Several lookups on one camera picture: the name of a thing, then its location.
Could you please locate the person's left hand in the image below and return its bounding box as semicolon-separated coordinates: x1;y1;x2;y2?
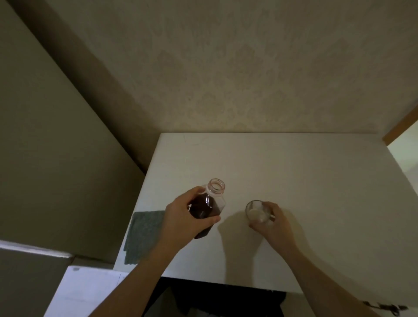
158;186;221;253

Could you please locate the person's right hand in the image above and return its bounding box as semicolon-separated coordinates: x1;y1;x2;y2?
248;202;300;254

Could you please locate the small clear glass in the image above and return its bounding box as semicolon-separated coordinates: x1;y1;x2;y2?
245;200;275;228

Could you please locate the clear bottle with dark liquid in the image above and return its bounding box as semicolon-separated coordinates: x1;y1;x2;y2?
188;178;227;239

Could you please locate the person's right forearm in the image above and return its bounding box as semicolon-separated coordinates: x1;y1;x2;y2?
285;246;382;317

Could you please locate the person's left forearm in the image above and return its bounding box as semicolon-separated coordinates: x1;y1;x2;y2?
57;240;190;317

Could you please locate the grey-green cloth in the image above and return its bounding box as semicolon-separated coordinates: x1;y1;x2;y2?
123;211;166;266

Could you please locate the person's dark clothing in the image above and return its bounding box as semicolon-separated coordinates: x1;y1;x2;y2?
144;278;287;317

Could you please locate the black cable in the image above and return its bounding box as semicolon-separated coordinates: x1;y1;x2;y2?
361;300;409;316

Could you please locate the wooden door frame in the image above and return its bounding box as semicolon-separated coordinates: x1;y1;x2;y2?
382;105;418;146

